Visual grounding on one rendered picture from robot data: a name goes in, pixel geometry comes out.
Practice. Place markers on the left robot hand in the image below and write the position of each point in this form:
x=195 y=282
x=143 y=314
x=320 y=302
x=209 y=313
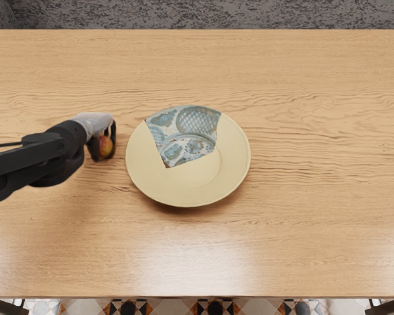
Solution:
x=93 y=122

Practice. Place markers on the red yellow fruit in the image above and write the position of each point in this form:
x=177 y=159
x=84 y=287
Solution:
x=105 y=146

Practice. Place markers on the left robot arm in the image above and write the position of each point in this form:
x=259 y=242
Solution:
x=36 y=157

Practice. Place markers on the cream plate with blue pattern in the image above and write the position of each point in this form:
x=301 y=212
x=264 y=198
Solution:
x=197 y=177

